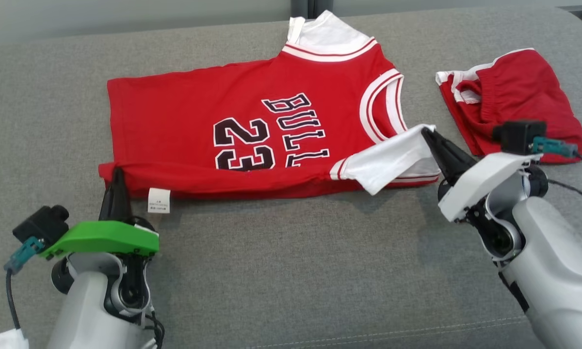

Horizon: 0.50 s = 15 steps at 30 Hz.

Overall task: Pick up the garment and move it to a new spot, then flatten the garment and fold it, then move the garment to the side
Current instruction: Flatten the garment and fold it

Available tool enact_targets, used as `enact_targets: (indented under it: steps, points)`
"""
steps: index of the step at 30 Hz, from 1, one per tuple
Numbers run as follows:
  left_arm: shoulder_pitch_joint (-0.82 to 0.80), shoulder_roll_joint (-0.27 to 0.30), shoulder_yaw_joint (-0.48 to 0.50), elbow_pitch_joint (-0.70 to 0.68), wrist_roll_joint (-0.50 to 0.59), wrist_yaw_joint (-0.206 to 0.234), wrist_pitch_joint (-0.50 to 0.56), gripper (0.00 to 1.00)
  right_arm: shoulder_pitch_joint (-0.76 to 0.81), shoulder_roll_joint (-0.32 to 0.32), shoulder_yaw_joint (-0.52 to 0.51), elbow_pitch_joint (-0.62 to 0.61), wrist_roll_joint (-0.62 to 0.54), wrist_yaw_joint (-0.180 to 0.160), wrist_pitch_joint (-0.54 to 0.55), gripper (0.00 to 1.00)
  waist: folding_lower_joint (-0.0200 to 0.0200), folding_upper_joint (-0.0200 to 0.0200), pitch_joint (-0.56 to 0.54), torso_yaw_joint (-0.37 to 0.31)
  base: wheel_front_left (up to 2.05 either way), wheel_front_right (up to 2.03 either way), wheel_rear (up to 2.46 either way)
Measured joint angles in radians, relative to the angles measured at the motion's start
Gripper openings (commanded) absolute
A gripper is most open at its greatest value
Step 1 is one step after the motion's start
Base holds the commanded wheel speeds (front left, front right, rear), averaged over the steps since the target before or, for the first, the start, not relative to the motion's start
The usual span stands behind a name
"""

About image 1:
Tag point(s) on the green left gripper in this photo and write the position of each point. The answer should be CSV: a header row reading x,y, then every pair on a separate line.
x,y
102,237

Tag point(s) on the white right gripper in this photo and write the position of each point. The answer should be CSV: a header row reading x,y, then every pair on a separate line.
x,y
485,177

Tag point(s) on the red basketball jersey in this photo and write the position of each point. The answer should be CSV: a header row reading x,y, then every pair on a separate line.
x,y
174,126

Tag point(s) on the red white-trimmed shorts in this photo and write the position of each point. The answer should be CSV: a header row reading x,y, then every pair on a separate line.
x,y
524,92

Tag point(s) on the grey-white right robot arm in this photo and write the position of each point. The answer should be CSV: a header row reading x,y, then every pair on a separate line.
x,y
557,271

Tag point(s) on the white partition panel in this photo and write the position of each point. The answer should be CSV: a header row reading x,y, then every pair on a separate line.
x,y
126,9
441,3

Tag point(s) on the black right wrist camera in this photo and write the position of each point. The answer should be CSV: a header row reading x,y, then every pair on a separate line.
x,y
519,136

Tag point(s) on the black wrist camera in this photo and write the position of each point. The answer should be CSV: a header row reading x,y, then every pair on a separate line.
x,y
41,225
519,136

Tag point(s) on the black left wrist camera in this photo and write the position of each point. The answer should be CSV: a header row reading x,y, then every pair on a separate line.
x,y
41,225

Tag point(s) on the grey partition post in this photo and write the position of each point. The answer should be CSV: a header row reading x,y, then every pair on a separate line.
x,y
299,7
322,6

